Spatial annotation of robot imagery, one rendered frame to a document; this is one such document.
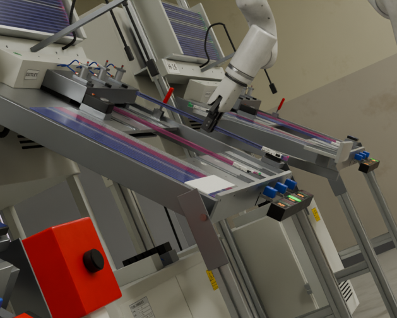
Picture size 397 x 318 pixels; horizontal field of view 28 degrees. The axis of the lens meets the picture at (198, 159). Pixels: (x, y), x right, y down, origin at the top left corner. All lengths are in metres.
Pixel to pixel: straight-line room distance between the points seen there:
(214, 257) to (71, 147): 0.42
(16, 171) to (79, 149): 0.53
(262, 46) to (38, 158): 0.75
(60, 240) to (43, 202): 4.87
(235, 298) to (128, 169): 0.37
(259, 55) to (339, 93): 3.76
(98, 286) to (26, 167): 1.01
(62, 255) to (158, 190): 0.44
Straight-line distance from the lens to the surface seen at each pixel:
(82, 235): 1.42
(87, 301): 1.36
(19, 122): 1.89
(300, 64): 6.02
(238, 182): 2.01
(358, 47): 6.05
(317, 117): 5.96
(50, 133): 1.85
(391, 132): 5.99
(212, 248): 1.66
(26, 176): 2.35
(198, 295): 2.22
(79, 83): 2.18
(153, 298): 1.98
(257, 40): 2.24
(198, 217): 1.66
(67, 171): 2.55
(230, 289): 1.68
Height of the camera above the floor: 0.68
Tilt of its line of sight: 5 degrees up
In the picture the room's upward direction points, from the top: 23 degrees counter-clockwise
